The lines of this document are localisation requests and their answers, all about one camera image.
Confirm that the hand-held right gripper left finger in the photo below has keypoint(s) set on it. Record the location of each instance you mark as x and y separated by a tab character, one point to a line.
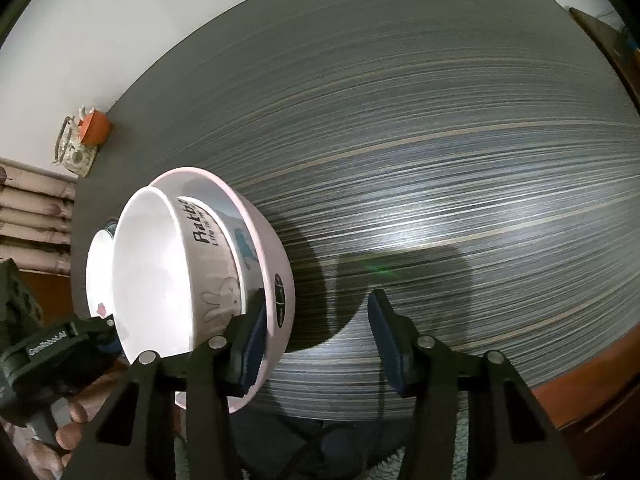
252	340

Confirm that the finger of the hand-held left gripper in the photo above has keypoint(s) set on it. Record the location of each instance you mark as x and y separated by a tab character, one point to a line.
92	329

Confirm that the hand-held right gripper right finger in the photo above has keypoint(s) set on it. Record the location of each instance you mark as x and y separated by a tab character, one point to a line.
387	340

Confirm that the white plate with pink flowers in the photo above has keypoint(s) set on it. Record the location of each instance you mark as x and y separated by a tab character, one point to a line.
97	275

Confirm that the small bowl with pink print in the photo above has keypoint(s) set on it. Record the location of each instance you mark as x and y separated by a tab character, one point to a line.
150	270

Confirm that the large pink bowl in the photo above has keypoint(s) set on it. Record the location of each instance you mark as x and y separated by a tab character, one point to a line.
272	255

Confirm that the person's left forearm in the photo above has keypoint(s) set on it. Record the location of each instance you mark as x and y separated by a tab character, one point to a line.
20	455

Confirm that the person's left hand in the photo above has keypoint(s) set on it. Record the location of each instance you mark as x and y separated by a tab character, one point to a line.
75	412

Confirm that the brown wooden cabinet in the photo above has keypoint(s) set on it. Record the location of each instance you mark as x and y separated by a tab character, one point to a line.
50	295

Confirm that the person's dark trousers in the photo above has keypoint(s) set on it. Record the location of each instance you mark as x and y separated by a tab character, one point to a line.
260	430

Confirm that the beige patterned curtain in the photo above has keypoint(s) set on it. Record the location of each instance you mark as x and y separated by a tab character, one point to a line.
35	220

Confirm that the floral ceramic teapot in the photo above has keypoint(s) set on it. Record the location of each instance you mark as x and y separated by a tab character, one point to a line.
75	157

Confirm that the orange lidded cup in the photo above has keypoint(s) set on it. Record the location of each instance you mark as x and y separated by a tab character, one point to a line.
95	127

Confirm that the dark wooden side table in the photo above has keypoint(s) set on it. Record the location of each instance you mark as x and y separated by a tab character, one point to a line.
610	45

